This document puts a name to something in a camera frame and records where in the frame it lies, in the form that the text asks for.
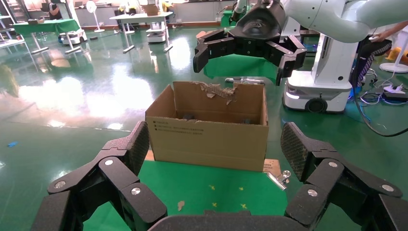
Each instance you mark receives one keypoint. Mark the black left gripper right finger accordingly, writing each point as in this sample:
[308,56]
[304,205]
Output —
[334,185]

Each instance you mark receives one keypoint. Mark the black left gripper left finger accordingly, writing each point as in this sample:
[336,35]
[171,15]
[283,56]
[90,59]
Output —
[95,178]

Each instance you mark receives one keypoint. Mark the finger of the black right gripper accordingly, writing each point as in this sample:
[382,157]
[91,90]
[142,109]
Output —
[213,46]
[290,55]

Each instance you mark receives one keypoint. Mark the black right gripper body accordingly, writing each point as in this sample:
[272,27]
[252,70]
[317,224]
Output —
[258,25]

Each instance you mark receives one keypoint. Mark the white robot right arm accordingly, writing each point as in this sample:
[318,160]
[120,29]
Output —
[334,16]

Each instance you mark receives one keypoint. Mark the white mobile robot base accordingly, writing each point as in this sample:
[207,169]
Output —
[156,35]
[75,36]

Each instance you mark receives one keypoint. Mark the brown cardboard box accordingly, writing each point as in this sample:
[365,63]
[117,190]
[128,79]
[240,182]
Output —
[150,10]

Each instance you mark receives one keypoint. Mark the brown cardboard scrap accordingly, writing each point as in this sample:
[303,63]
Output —
[180,205]

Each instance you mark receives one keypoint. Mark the large open cardboard carton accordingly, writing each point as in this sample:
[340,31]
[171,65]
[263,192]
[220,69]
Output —
[207,143]

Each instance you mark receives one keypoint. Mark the green covered table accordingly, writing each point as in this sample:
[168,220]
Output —
[227,19]
[47,26]
[242,67]

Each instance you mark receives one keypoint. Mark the white robot chassis with wheel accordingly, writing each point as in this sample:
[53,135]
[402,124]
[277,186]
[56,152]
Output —
[318,92]

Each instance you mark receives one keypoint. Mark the silver metal bar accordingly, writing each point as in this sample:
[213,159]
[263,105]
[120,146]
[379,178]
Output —
[245,80]

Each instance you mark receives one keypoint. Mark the silver binder clip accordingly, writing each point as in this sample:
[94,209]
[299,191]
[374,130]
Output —
[279,179]

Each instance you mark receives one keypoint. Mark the long white table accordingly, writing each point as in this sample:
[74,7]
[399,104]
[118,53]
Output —
[140,17]

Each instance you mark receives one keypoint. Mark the person in white shirt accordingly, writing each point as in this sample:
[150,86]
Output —
[369,54]

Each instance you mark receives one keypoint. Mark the blue floor scrap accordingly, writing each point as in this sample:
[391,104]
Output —
[12,144]

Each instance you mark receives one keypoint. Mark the green table cloth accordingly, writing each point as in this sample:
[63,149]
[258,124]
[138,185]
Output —
[197,178]

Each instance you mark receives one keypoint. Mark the white round base stand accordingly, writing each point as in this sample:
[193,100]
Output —
[393,67]

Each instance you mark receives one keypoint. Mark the yellow plastic object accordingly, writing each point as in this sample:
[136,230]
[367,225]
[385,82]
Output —
[395,53]

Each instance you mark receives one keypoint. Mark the white power strip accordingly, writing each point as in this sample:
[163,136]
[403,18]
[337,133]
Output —
[395,89]

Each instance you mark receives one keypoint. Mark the white standing fan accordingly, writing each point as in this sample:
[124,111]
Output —
[90,6]

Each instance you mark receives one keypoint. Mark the person in dark clothes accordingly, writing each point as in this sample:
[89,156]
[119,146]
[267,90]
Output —
[54,12]

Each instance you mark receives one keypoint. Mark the metal rack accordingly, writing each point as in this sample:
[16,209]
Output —
[12,12]

